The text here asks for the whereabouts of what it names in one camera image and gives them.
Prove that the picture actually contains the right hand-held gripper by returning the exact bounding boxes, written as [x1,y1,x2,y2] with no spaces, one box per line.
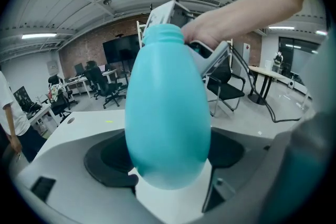
[145,0,233,79]

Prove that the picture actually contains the black office chair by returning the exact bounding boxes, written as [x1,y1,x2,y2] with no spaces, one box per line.
[83,60,127,110]

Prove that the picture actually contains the round wooden table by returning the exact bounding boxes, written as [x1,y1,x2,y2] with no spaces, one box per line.
[247,65,286,106]

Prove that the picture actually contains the person's right hand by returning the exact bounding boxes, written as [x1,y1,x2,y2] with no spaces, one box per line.
[180,13,229,51]

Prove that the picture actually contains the person's right forearm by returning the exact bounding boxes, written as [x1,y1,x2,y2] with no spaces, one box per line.
[209,0,310,42]

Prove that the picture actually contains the black visitor chair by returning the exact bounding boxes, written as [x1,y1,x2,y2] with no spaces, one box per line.
[206,60,247,118]

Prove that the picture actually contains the office chair with colourful cloth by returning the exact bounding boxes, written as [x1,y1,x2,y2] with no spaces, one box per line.
[48,74,79,119]

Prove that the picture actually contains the black wall monitor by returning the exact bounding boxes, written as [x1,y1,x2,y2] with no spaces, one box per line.
[102,33,141,65]

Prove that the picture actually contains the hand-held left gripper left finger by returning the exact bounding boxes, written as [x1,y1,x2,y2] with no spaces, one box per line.
[15,127,148,219]

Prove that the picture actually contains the white cluttered desk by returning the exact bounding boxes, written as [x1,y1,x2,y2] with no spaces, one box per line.
[65,69,118,98]

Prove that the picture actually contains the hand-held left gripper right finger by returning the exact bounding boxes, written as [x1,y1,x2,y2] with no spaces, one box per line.
[201,127,275,215]

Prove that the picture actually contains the teal plastic toy body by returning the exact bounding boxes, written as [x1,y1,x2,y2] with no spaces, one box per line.
[124,23,212,190]

